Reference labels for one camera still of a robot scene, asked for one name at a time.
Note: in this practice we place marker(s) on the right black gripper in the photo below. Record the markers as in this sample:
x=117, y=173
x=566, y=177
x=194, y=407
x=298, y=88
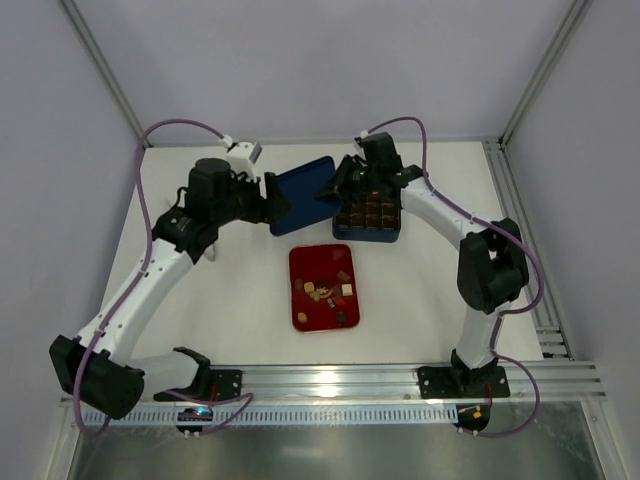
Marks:
x=353, y=175

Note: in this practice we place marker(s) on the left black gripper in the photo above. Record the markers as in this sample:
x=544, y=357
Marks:
x=269, y=197

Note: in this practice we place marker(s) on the blue tin lid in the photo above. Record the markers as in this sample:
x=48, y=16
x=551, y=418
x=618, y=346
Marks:
x=300, y=187

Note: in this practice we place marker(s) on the blue chocolate tin box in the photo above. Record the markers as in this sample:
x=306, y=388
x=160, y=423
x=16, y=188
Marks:
x=373, y=218

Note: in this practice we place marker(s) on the metal serving tongs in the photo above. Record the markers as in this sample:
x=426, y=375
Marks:
x=210, y=252

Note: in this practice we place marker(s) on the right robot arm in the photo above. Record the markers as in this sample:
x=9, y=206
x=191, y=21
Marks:
x=491, y=270

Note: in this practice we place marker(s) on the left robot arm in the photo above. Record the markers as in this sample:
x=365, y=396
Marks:
x=96, y=366

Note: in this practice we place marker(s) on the milk brown rectangular chocolate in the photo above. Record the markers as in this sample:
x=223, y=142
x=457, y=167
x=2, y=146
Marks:
x=343, y=275

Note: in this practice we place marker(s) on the red lacquer tray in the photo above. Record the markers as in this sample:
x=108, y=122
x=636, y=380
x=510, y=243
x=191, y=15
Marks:
x=314, y=269

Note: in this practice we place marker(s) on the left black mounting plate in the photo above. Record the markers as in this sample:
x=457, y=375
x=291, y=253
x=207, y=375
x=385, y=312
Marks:
x=227, y=385

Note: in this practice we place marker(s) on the black mounting plate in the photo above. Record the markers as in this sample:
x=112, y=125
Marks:
x=227, y=385
x=449, y=382

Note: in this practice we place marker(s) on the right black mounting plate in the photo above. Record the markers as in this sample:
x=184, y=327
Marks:
x=449, y=382

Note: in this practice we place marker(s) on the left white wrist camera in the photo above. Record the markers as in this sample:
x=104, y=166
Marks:
x=242, y=156

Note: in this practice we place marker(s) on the left aluminium corner post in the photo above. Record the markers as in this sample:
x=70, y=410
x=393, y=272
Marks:
x=84, y=34

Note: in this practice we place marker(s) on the aluminium corner post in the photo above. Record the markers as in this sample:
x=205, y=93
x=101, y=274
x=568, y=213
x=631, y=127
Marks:
x=84, y=34
x=556, y=47

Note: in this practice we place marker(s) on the slotted cable duct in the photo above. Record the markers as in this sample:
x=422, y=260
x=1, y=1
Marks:
x=263, y=414

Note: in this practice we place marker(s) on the right aluminium side rail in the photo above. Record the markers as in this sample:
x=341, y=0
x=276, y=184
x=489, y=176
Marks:
x=545, y=314

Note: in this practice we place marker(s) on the aluminium front rail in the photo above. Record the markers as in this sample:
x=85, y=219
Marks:
x=545, y=381

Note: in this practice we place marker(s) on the right aluminium corner post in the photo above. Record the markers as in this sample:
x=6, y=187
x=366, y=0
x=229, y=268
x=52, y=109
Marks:
x=556, y=47

